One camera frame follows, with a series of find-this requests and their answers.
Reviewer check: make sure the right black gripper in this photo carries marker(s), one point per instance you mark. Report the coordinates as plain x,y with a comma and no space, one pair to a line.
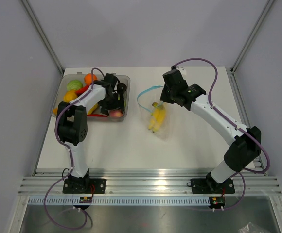
164,97

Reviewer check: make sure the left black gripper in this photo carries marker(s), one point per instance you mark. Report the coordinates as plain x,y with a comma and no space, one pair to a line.
117,105

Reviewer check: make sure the yellow banana bunch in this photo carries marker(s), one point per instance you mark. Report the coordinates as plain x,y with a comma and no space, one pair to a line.
158,116

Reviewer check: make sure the clear zip top bag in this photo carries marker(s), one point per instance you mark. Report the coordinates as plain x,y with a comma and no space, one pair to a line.
145,100

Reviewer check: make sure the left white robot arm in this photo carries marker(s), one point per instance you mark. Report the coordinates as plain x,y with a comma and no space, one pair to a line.
71,127

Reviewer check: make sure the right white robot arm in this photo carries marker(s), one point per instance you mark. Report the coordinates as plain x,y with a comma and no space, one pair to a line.
242,140

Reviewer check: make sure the clear plastic food bin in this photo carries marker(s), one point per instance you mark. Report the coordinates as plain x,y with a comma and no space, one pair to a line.
92,97

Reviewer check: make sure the crumpled plastic bag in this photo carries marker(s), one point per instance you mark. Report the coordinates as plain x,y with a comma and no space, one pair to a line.
252,228

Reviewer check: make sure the pink peach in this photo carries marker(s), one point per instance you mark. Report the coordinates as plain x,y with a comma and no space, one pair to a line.
115,113

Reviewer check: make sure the dark avocado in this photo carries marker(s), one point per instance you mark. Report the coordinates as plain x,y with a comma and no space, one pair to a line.
121,88

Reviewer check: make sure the yellow bell pepper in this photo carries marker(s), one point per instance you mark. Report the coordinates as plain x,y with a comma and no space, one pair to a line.
92,109

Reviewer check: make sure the orange fruit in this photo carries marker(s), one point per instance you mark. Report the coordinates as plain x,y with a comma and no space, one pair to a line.
89,78

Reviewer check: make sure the red chili pepper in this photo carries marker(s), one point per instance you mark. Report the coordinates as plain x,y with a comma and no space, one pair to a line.
82,90

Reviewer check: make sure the green cabbage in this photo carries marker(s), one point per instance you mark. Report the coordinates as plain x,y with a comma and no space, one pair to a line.
74,85

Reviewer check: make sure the yellow lemon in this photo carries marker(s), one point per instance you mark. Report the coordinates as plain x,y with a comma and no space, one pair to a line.
70,96

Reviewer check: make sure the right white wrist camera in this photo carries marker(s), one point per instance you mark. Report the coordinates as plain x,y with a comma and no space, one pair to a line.
182,71

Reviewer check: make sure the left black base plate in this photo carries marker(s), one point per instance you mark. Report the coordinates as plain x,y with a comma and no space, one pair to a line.
84,186

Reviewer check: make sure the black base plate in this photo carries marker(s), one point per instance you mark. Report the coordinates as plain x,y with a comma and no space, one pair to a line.
199,186
84,186

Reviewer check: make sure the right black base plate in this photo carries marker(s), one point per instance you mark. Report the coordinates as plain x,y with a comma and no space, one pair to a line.
199,186

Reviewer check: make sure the white slotted cable duct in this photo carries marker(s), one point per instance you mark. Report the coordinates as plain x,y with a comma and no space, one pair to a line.
120,201

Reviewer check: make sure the aluminium mounting rail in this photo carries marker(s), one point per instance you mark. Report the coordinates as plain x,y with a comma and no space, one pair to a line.
151,182

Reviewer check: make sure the left aluminium frame post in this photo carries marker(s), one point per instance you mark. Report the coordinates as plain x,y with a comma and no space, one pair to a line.
43,37

